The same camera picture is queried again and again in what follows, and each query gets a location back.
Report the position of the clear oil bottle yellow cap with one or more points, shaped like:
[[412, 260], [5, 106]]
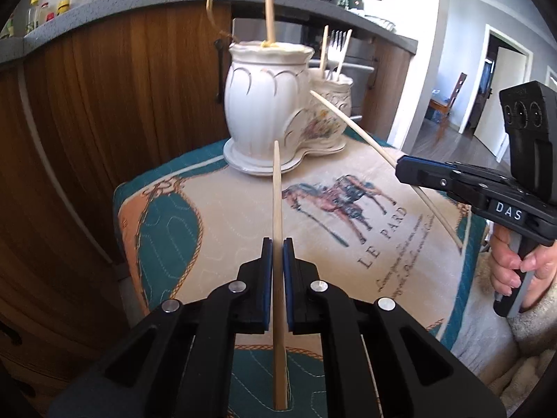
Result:
[[32, 22]]

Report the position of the yellow mustard bottle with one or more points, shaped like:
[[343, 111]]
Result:
[[63, 6]]

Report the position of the horse print table mat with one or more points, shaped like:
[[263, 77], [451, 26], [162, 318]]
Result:
[[187, 226]]

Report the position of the white ceramic utensil holder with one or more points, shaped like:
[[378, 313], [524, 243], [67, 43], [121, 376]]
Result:
[[268, 102]]

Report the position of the wooden chopstick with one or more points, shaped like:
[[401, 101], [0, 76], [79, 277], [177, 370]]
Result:
[[386, 156], [324, 52], [270, 21], [279, 308]]

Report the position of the person right hand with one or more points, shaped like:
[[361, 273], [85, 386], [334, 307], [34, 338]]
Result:
[[504, 264]]

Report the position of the wooden chair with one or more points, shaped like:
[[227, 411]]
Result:
[[445, 108]]

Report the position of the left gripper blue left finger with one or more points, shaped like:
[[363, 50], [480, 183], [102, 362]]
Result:
[[177, 361]]

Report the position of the silver fork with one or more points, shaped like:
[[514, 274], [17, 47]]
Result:
[[338, 44]]

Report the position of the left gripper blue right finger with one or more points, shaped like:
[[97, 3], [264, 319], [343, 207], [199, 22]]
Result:
[[378, 360]]

